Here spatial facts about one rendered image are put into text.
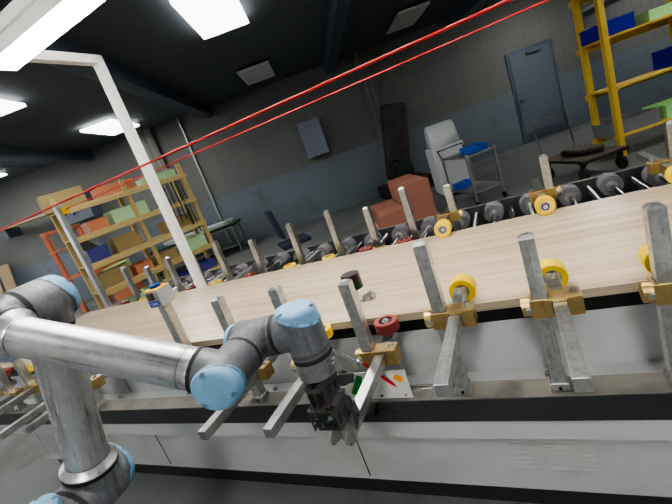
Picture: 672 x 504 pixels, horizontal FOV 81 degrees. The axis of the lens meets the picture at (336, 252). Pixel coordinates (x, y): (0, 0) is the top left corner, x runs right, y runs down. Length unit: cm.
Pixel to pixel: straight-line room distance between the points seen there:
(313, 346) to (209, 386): 22
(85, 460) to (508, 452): 136
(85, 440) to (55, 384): 20
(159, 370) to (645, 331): 126
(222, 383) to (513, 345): 96
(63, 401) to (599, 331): 150
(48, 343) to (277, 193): 921
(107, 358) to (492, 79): 1058
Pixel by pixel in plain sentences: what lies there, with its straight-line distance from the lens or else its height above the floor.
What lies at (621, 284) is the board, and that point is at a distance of 128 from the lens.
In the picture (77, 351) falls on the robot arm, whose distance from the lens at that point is 95.
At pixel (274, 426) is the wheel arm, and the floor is 84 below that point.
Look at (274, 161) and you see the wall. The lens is 1000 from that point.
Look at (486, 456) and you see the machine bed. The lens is 173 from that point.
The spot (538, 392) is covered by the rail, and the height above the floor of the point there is 70.
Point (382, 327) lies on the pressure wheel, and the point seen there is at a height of 90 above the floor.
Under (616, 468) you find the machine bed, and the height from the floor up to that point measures 21.
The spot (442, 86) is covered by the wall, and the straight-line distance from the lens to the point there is 1054.
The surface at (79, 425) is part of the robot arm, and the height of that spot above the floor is 102.
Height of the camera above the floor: 147
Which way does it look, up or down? 14 degrees down
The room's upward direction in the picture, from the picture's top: 20 degrees counter-clockwise
